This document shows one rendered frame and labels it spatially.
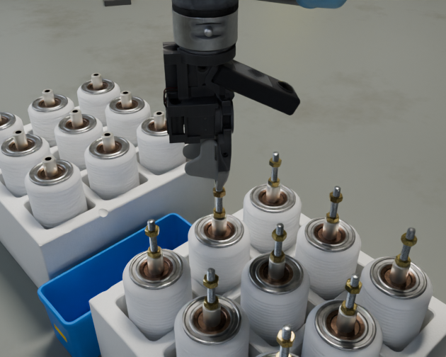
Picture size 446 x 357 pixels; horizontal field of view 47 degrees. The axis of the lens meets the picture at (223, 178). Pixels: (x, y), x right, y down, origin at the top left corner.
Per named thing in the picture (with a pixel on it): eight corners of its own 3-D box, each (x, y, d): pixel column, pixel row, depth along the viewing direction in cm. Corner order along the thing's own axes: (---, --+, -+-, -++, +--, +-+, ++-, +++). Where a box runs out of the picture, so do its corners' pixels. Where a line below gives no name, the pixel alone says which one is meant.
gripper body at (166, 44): (168, 118, 71) (161, 33, 64) (230, 115, 72) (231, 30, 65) (170, 149, 65) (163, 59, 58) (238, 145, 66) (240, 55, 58)
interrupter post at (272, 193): (282, 200, 85) (284, 184, 83) (272, 206, 84) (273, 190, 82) (272, 193, 87) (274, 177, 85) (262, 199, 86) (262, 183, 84)
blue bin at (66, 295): (177, 253, 110) (173, 210, 103) (212, 282, 104) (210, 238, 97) (47, 333, 94) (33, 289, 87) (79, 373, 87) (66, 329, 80)
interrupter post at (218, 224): (213, 238, 78) (212, 222, 76) (209, 228, 80) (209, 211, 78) (229, 236, 78) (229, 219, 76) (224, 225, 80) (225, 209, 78)
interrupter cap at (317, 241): (296, 242, 77) (296, 239, 77) (315, 214, 83) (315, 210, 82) (345, 261, 74) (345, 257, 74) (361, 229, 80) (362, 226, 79)
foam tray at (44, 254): (120, 152, 142) (112, 93, 131) (215, 222, 118) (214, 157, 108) (-22, 214, 120) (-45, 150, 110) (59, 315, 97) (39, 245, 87)
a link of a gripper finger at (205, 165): (185, 190, 73) (182, 133, 68) (226, 187, 74) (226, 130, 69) (186, 203, 71) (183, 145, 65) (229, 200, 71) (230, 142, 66)
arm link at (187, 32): (233, -5, 62) (243, 18, 55) (233, 32, 65) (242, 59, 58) (170, -3, 61) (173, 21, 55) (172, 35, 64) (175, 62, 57)
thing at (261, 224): (304, 278, 95) (314, 201, 85) (265, 303, 91) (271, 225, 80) (268, 248, 102) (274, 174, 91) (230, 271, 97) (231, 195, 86)
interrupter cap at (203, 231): (199, 253, 75) (199, 249, 75) (190, 219, 81) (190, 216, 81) (249, 244, 77) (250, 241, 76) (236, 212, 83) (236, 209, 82)
